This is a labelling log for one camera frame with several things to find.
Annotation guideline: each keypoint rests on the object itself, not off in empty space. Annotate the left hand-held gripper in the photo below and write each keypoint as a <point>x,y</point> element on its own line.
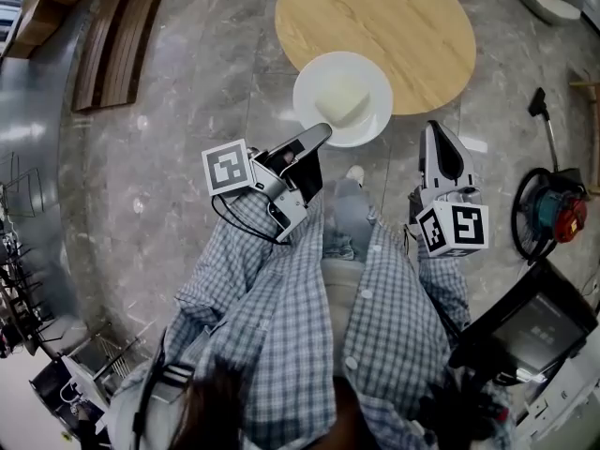
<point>227,167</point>

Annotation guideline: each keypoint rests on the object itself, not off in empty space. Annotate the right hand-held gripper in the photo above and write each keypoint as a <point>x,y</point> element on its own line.
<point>461,228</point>

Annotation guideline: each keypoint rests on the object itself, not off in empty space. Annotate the pale food block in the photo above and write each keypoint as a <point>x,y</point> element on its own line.
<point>340,99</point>

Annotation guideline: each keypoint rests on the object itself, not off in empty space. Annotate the white round plate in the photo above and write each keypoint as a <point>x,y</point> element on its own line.
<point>309,78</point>

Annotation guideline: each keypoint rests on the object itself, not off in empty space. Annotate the person's left forearm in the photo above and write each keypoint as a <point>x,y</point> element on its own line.
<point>225,260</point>

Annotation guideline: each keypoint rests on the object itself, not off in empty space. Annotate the person's right forearm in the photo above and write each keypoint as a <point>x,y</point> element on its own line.
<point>443,289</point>

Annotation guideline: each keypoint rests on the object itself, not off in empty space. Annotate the round wooden table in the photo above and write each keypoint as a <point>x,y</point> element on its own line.
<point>398,26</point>

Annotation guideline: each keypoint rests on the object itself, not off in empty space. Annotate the person's right white shoe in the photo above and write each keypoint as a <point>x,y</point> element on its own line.
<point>355,174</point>

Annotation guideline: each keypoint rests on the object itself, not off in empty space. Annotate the person's legs in jeans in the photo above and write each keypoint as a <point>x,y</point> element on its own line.
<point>349,214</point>

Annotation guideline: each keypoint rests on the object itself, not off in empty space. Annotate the vacuum wand with black nozzle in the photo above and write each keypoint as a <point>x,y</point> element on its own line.
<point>537,99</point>

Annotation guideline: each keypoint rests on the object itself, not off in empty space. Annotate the teal and red vacuum cleaner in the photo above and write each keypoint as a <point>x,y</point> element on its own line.
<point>548,209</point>

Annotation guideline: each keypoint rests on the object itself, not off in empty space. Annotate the light wooden chair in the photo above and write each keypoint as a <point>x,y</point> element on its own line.
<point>595,134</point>

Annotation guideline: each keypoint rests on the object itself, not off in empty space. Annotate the person's torso in plaid shirt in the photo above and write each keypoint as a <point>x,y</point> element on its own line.
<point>290,326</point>

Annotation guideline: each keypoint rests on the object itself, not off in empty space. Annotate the black screen device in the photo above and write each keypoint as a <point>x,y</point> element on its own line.
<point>539,331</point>

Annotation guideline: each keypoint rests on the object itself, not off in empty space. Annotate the dark wooden slatted bench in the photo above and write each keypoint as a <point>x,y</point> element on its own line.
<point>117,40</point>

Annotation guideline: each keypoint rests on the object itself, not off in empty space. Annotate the white cabinet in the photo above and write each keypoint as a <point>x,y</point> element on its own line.
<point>562,392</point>

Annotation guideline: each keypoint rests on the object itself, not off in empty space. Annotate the light wooden stepped boxes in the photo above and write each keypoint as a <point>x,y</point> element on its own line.
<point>47,21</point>

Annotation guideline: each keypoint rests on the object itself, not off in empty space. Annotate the group of black chairs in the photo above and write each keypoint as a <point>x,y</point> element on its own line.
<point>19,307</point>

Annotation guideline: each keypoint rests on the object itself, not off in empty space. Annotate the black box with white print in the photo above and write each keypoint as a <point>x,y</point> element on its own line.
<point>51,387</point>

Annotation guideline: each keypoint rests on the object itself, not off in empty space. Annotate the black rig mount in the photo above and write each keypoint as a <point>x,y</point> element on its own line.
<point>469,406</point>

